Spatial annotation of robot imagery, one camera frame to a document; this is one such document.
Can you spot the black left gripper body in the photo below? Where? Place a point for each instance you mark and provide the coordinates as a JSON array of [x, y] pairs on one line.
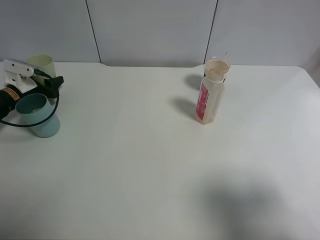
[[9, 96]]

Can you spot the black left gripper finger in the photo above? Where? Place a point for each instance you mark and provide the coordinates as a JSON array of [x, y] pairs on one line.
[[50, 87]]

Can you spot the pale green plastic cup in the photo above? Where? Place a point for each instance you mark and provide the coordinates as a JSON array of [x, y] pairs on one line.
[[44, 62]]

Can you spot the clear plastic drink bottle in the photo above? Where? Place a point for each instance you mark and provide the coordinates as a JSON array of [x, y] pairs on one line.
[[210, 95]]

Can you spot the teal plastic cup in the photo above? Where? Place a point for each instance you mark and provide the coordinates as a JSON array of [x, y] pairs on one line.
[[34, 108]]

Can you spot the blue white paper cup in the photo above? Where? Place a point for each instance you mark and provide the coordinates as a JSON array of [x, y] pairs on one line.
[[217, 63]]

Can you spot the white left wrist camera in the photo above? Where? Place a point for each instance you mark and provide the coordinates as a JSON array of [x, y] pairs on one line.
[[19, 74]]

